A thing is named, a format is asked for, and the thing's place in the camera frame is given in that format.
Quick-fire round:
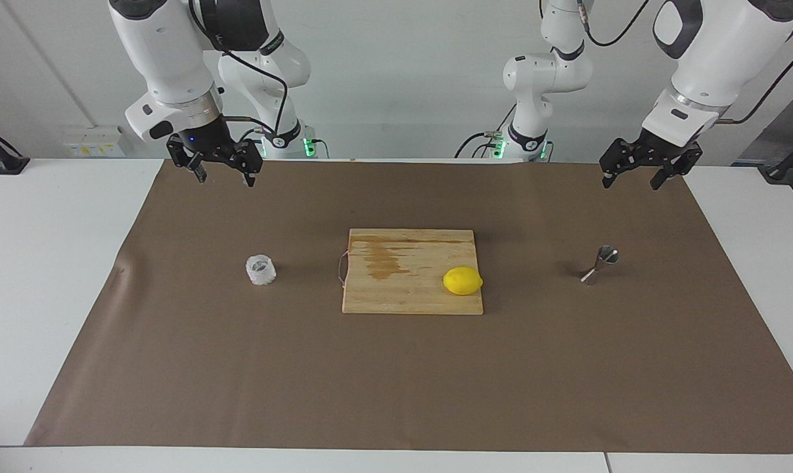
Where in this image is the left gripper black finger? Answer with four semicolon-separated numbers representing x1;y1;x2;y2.
651;148;703;191
600;138;640;189

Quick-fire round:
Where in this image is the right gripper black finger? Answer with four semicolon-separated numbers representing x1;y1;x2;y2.
167;134;208;184
235;140;263;188

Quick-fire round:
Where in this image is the steel jigger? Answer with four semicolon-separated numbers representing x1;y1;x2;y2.
580;245;620;286

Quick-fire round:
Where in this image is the clear glass cup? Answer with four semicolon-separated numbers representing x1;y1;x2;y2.
245;254;277;286

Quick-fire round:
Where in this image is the black stand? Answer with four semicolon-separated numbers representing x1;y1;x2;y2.
0;120;30;175
764;131;793;183

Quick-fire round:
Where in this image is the yellow lemon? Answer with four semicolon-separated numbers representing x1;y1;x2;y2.
443;266;484;296

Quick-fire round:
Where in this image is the brown paper table mat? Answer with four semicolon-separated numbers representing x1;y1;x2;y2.
25;158;793;454

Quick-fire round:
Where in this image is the wooden cutting board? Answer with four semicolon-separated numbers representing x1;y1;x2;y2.
338;228;484;316

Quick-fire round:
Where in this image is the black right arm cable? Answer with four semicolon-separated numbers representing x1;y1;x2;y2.
189;0;289;139

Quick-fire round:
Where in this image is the white wall socket box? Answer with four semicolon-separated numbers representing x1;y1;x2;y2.
63;126;126;157

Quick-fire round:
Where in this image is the black left arm base cable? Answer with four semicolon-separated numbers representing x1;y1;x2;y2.
454;122;516;160

